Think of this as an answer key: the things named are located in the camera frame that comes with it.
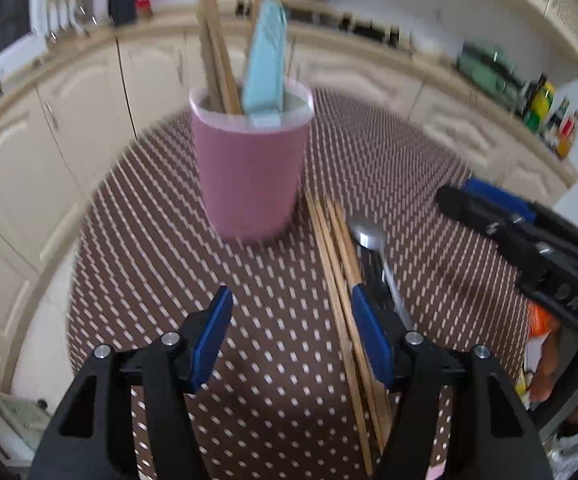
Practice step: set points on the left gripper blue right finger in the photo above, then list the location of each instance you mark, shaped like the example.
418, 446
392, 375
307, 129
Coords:
379, 350

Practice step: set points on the black gas stove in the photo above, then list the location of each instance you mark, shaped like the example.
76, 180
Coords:
345, 22

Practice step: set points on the black electric kettle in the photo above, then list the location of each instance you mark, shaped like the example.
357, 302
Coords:
122, 12

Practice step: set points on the pink utensil holder cup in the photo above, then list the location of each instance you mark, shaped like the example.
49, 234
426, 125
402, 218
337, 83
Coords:
250, 166

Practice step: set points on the light blue handled knife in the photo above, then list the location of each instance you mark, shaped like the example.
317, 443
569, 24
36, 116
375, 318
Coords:
263, 82

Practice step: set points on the black handled spoon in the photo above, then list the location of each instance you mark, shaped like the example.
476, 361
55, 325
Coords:
371, 268

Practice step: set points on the dark sauce bottle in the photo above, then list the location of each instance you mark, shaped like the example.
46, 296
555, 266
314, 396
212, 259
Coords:
556, 120

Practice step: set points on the hanging utensil rack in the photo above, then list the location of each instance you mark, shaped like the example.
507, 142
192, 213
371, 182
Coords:
71, 0

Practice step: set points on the red bowl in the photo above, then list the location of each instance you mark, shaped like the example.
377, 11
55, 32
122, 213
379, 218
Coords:
144, 8

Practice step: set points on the green yellow oil bottle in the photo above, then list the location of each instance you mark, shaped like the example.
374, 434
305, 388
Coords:
539, 107

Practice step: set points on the steel spoon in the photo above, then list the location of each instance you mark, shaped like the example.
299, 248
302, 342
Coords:
367, 233

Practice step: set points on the orange snack bag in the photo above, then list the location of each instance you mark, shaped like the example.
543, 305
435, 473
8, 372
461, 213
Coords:
541, 321

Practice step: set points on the brown polka dot tablecloth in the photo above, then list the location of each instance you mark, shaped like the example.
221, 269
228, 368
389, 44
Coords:
277, 405

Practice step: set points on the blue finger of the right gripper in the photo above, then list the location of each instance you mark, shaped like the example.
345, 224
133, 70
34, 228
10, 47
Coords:
500, 197

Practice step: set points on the red label oil bottle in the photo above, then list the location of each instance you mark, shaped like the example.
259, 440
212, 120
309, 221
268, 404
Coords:
566, 136

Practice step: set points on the green electric cooker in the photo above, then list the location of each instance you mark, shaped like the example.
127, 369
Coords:
490, 71

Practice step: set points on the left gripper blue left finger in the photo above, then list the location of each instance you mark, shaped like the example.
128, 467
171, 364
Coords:
206, 333

